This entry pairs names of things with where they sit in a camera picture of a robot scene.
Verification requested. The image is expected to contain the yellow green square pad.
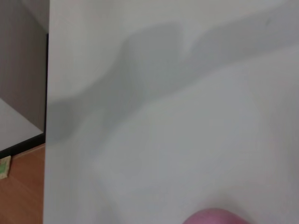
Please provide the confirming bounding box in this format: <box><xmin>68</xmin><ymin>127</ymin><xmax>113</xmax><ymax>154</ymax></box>
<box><xmin>0</xmin><ymin>155</ymin><xmax>12</xmax><ymax>180</ymax></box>

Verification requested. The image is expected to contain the pink toy peach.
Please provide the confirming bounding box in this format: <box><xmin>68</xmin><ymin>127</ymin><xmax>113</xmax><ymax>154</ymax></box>
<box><xmin>182</xmin><ymin>207</ymin><xmax>253</xmax><ymax>224</ymax></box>

